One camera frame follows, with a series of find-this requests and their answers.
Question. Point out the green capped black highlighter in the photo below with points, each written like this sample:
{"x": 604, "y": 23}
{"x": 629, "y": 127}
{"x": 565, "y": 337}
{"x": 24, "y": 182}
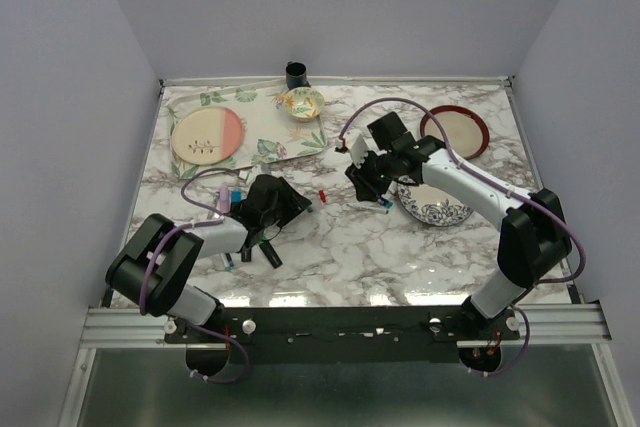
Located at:
{"x": 271, "y": 254}

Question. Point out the dark blue mug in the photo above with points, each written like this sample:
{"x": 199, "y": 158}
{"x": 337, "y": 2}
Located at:
{"x": 296, "y": 75}

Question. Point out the pink cream round plate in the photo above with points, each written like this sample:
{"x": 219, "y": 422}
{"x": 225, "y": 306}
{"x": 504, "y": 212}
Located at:
{"x": 207, "y": 136}

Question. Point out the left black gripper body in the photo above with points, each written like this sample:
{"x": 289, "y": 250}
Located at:
{"x": 270, "y": 216}

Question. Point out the blue floral white plate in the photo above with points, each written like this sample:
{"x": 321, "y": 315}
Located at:
{"x": 432, "y": 206}

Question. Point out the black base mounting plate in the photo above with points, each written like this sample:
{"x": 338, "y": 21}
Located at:
{"x": 305, "y": 335}

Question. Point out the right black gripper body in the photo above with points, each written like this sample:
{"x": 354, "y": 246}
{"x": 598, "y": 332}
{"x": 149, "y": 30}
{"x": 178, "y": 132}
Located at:
{"x": 381, "y": 165}

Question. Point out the floral leaf serving tray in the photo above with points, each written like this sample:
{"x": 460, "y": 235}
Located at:
{"x": 270, "y": 133}

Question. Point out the light blue clear pen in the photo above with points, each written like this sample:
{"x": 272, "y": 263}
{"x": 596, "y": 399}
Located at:
{"x": 227, "y": 261}

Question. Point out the red rimmed beige plate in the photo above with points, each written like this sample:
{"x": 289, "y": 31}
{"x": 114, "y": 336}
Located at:
{"x": 467, "y": 131}

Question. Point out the blue capped black highlighter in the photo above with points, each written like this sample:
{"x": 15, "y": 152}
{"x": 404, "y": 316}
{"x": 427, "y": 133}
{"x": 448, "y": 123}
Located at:
{"x": 236, "y": 196}

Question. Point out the orange capped black highlighter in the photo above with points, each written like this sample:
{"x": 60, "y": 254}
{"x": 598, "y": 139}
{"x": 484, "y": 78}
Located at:
{"x": 246, "y": 255}

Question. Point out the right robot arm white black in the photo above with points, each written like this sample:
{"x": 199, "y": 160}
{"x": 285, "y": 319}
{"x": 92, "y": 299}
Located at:
{"x": 533, "y": 236}

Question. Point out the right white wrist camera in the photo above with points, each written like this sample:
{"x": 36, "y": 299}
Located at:
{"x": 355, "y": 145}

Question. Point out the aluminium frame rail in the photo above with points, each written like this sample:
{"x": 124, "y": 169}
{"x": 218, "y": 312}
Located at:
{"x": 541, "y": 324}

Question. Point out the green capped white marker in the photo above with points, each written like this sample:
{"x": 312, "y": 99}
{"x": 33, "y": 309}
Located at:
{"x": 371, "y": 208}

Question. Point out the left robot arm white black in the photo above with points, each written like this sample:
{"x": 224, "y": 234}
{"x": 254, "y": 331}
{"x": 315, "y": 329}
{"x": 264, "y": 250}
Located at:
{"x": 153, "y": 268}

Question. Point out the floral ceramic bowl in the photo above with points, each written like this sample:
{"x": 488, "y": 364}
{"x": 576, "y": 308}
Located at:
{"x": 304, "y": 103}

